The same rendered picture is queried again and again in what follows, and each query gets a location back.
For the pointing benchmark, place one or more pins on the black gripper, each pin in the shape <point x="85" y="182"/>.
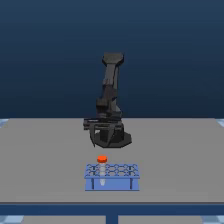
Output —
<point x="99" y="122"/>

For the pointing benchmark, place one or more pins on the dark six-joint robot arm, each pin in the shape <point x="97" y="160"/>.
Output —
<point x="112" y="86"/>

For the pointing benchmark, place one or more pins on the clear centrifuge tube orange cap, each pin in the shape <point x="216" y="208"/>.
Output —
<point x="102" y="168"/>

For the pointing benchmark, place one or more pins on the blue test tube rack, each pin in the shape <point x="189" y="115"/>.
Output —
<point x="112" y="176"/>

